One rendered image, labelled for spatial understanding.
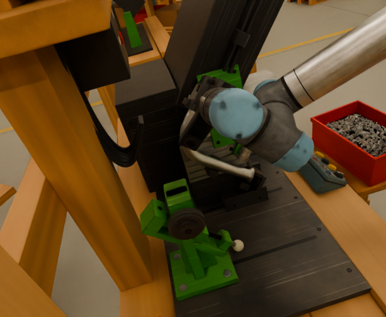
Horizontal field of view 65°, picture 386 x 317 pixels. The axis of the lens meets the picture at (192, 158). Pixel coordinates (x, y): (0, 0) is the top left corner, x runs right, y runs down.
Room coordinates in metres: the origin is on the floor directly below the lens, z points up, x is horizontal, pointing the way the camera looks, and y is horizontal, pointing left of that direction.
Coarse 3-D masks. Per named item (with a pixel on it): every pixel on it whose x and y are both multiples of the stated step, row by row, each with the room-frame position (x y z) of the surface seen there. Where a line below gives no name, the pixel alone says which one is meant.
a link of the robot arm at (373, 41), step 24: (360, 24) 0.51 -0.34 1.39; (384, 24) 0.47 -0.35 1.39; (336, 48) 0.50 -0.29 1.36; (360, 48) 0.47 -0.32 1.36; (384, 48) 0.46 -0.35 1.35; (288, 72) 0.54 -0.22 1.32; (312, 72) 0.50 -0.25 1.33; (336, 72) 0.48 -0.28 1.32; (360, 72) 0.48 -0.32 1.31; (264, 96) 0.53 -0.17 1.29; (288, 96) 0.50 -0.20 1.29; (312, 96) 0.49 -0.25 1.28
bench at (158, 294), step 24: (120, 144) 1.21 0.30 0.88; (120, 168) 1.02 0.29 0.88; (144, 192) 0.83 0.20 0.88; (144, 288) 0.46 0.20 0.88; (168, 288) 0.44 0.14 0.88; (120, 312) 0.41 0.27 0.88; (144, 312) 0.40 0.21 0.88; (168, 312) 0.38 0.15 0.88; (312, 312) 0.30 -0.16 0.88; (336, 312) 0.29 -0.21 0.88; (360, 312) 0.28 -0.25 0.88
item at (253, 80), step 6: (258, 72) 1.01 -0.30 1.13; (264, 72) 1.00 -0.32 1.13; (270, 72) 0.99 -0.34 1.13; (252, 78) 0.98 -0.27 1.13; (258, 78) 0.97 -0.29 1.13; (264, 78) 0.95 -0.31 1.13; (270, 78) 0.94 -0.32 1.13; (276, 78) 0.93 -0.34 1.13; (246, 84) 0.94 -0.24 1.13; (252, 84) 0.93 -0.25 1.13; (246, 90) 0.90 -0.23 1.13; (252, 90) 0.89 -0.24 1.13; (186, 108) 0.88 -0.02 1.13
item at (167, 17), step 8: (144, 0) 4.05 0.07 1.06; (168, 0) 4.37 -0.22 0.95; (120, 8) 4.48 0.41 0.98; (144, 8) 4.60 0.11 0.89; (152, 8) 4.06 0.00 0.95; (160, 8) 4.20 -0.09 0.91; (168, 8) 4.05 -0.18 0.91; (176, 8) 3.92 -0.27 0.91; (120, 16) 4.52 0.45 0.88; (136, 16) 4.30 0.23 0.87; (144, 16) 4.21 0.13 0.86; (160, 16) 4.03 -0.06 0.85; (168, 16) 3.93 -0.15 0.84; (176, 16) 3.83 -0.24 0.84; (120, 24) 4.57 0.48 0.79; (168, 24) 3.95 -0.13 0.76; (168, 32) 3.81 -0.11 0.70
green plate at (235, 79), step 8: (208, 72) 0.77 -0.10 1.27; (216, 72) 0.76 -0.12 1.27; (224, 72) 0.76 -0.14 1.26; (232, 72) 0.76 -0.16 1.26; (224, 80) 0.76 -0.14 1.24; (232, 80) 0.76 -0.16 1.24; (240, 80) 0.76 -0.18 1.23; (240, 88) 0.75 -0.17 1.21; (216, 136) 0.72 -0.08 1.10; (224, 136) 0.72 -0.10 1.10; (216, 144) 0.71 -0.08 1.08; (224, 144) 0.71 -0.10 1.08
